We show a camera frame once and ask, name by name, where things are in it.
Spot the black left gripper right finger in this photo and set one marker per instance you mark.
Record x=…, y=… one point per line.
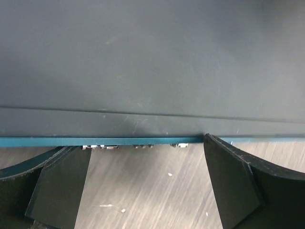
x=252, y=193

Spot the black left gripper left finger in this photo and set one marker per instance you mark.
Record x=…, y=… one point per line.
x=44, y=192

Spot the dark network switch box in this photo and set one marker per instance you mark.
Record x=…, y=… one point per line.
x=139, y=72

